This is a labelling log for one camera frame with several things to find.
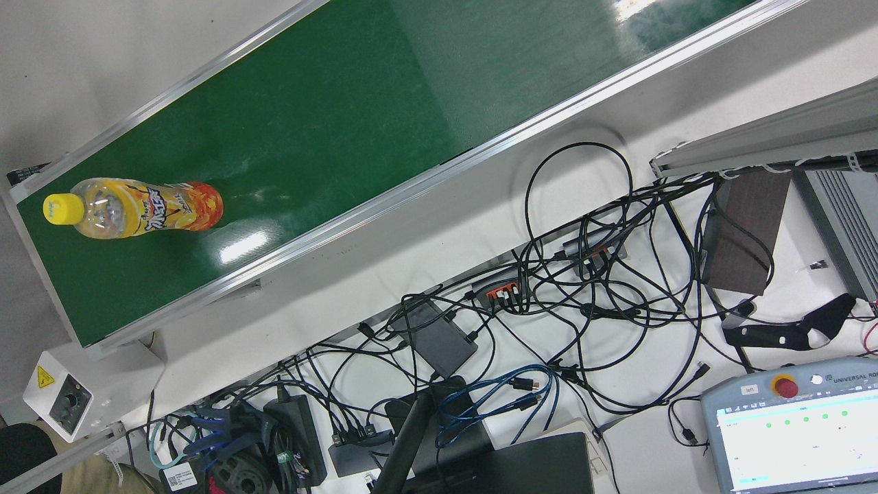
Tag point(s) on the dark hub with orange ports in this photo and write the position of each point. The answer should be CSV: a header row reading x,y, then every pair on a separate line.
x,y
495,285

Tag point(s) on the black rectangular box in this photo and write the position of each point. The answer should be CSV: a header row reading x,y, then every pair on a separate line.
x,y
439,339

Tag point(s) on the grey usb hub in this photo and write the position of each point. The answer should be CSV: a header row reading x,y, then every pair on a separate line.
x,y
583,245

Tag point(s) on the black monitor stand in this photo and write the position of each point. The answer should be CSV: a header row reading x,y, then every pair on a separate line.
x,y
411,432

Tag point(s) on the black power adapter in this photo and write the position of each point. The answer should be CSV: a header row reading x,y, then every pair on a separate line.
x,y
291,412

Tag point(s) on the small black hub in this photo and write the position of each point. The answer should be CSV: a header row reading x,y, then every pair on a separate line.
x,y
353,456

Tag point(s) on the black computer monitor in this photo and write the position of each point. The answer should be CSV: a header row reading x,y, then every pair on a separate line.
x,y
535,466

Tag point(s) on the black round metal flange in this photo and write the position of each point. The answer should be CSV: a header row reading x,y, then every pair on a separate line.
x,y
240,473

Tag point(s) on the orange juice bottle yellow cap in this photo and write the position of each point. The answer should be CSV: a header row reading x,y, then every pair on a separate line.
x,y
137,209

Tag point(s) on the dark brown wooden block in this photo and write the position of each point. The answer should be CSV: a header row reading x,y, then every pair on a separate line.
x,y
748,233

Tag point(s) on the white printed label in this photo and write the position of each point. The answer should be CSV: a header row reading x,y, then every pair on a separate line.
x,y
180,476

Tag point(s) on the grey robot teach pendant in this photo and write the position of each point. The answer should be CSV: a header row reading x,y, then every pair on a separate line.
x,y
789,446

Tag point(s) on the white conveyor control box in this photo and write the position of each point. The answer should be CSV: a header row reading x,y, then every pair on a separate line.
x,y
68,405

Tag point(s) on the grey finned power unit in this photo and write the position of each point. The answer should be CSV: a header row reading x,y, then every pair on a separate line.
x,y
847,226

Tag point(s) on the aluminium profile bar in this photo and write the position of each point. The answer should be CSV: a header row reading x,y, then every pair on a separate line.
x,y
68,461

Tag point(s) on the green conveyor belt aluminium frame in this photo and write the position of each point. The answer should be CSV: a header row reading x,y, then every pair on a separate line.
x,y
343,137

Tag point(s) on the black flat bracket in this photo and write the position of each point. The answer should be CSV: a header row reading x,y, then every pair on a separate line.
x,y
775,336

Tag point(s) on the aluminium profile post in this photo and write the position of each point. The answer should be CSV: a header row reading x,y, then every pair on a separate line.
x,y
775,134

